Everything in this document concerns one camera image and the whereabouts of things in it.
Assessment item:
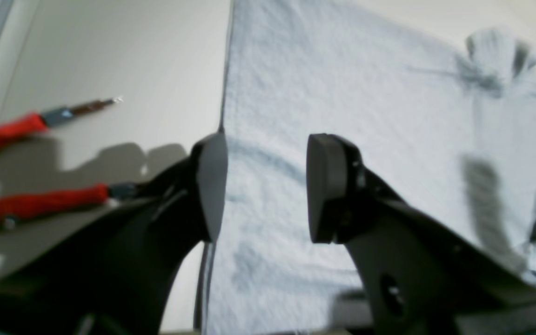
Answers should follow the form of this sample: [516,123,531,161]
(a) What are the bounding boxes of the red-handled screwdriver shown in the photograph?
[0,97,123,150]
[0,182,145,228]

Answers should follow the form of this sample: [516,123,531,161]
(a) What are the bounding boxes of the grey T-shirt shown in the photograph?
[203,0,536,335]

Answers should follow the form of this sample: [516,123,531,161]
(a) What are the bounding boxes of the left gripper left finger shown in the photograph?
[0,132,228,335]

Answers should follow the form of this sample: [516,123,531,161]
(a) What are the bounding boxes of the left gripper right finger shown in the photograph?
[306,134,536,335]

